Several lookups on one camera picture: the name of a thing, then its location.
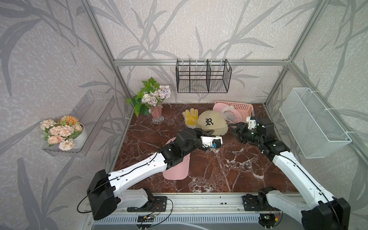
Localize white mesh wall basket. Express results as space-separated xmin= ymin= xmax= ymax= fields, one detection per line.
xmin=279 ymin=88 xmax=352 ymax=159

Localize pink baseball cap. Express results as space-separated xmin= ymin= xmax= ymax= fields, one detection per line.
xmin=163 ymin=154 xmax=191 ymax=180

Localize white pot peach flowers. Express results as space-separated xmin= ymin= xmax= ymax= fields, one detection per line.
xmin=39 ymin=116 xmax=88 ymax=151

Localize yellow white work gloves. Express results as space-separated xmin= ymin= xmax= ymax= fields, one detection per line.
xmin=182 ymin=108 xmax=199 ymax=128

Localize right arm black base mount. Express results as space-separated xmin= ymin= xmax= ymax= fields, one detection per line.
xmin=241 ymin=194 xmax=280 ymax=212

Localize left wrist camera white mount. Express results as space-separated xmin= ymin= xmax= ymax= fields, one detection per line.
xmin=200 ymin=136 xmax=223 ymax=149

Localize beige baseball cap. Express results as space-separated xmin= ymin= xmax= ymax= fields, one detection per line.
xmin=196 ymin=110 xmax=228 ymax=136

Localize pink plastic basket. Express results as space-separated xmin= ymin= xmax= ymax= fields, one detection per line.
xmin=215 ymin=101 xmax=254 ymax=123

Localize pink glass vase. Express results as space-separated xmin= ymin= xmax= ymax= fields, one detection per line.
xmin=150 ymin=105 xmax=164 ymax=125

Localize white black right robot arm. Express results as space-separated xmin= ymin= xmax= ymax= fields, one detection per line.
xmin=228 ymin=117 xmax=351 ymax=230

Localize green and lilac flower bouquet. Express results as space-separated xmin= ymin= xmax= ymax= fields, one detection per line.
xmin=126 ymin=77 xmax=172 ymax=117

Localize black wire wall basket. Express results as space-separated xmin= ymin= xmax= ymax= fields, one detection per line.
xmin=175 ymin=59 xmax=232 ymax=94

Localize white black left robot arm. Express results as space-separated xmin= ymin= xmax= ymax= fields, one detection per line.
xmin=86 ymin=128 xmax=223 ymax=220

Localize clear acrylic wall shelf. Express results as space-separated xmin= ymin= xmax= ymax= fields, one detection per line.
xmin=42 ymin=91 xmax=116 ymax=157

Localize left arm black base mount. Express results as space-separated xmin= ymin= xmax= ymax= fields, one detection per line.
xmin=127 ymin=196 xmax=168 ymax=212

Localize pink cap in basket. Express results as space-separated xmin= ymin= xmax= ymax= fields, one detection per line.
xmin=213 ymin=103 xmax=242 ymax=124

